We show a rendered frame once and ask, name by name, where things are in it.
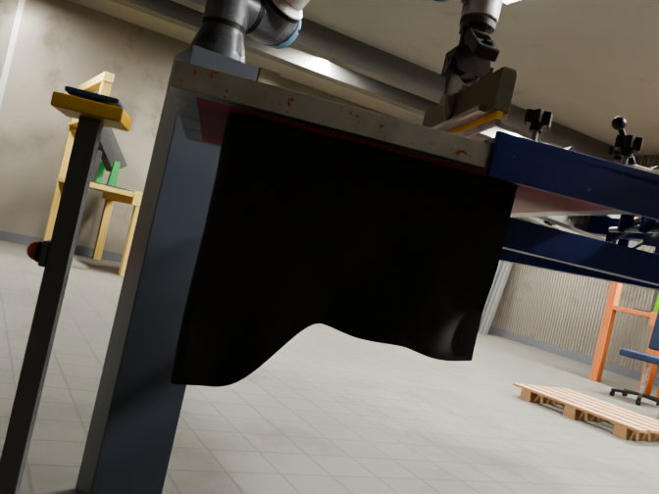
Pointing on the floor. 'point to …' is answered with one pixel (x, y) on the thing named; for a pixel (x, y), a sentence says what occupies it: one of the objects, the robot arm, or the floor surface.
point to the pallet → (594, 411)
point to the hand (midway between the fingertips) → (459, 117)
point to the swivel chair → (644, 367)
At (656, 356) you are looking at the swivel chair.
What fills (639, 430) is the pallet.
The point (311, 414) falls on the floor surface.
